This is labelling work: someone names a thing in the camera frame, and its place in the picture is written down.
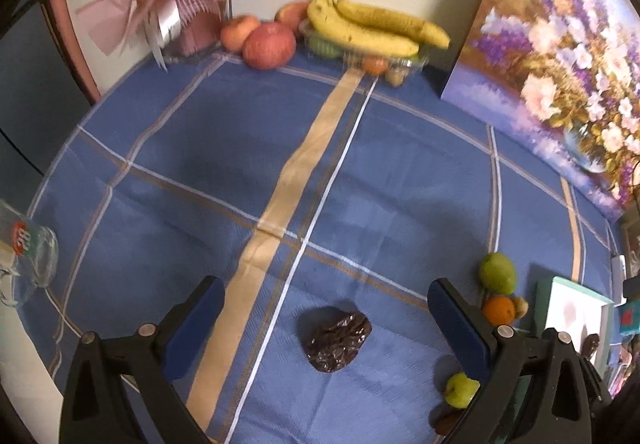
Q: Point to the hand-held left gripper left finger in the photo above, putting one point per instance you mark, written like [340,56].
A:
[197,324]

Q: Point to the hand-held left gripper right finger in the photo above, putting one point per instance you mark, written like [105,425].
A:
[457,329]

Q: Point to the white tray with teal rim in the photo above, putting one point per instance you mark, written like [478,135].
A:
[570,314]

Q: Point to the orange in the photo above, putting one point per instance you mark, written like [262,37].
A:
[498,310]

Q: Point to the small green apple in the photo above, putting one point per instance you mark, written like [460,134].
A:
[460,390]

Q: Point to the small brown kiwi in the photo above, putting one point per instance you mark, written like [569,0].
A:
[522,306]
[395,75]

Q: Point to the brown date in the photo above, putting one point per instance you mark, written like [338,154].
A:
[591,346]
[446,422]

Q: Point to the dark wrinkled dried date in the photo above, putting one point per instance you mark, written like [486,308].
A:
[336,340]

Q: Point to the blue plaid tablecloth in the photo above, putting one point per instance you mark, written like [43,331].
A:
[200,174]

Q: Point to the teal box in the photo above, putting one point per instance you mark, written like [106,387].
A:
[631,316]

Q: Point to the clear glass mug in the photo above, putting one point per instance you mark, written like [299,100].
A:
[35,249]

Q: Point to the clear plastic container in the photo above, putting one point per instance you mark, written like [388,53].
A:
[410,63]

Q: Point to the small orange tangerine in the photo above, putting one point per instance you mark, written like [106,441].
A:
[375,65]

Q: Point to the large red apple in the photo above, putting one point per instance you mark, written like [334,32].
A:
[269,46]

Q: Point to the flower painting canvas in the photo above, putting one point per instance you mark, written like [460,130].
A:
[550,49]

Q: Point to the red yellow apple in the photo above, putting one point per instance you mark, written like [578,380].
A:
[291,13]
[236,32]

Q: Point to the green pear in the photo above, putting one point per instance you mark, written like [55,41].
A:
[322,48]

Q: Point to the yellow banana bunch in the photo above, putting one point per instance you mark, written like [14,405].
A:
[360,34]

